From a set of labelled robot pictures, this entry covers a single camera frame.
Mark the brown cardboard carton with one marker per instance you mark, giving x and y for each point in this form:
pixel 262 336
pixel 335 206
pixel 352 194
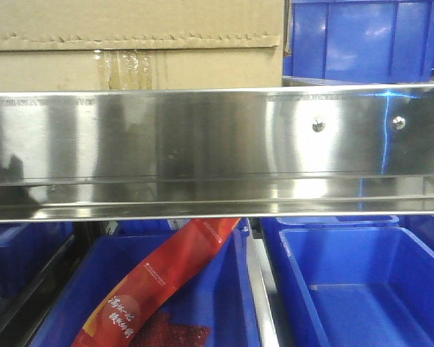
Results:
pixel 140 45

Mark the blue bin upper shelf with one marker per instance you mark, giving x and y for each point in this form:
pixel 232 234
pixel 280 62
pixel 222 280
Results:
pixel 362 41

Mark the blue bin behind right bin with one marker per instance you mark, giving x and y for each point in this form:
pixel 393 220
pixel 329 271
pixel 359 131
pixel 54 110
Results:
pixel 273 225

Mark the left round-head screw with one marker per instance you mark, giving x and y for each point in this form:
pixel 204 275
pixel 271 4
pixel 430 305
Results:
pixel 318 124

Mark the round-head screw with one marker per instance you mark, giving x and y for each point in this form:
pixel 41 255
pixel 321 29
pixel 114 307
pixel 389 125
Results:
pixel 318 124
pixel 398 123

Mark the blue bin with snack bag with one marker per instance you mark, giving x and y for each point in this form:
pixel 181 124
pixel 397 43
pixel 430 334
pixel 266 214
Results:
pixel 219 297

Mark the empty blue bin lower right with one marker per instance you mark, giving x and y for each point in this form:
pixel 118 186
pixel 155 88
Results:
pixel 358 287

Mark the red snack bag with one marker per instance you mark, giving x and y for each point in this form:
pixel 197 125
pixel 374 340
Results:
pixel 131 303

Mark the right round-head screw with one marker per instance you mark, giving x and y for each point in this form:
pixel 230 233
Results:
pixel 398 123

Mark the blue bin lower left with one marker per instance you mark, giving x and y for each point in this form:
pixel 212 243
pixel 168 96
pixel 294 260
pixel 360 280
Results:
pixel 24 250

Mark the blue bin far right lower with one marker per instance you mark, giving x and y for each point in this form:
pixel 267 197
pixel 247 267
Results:
pixel 422 226

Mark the stainless steel shelf rail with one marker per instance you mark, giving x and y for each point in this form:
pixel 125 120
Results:
pixel 216 153

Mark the steel shelf divider rail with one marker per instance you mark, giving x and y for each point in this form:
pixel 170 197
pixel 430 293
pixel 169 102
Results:
pixel 264 290

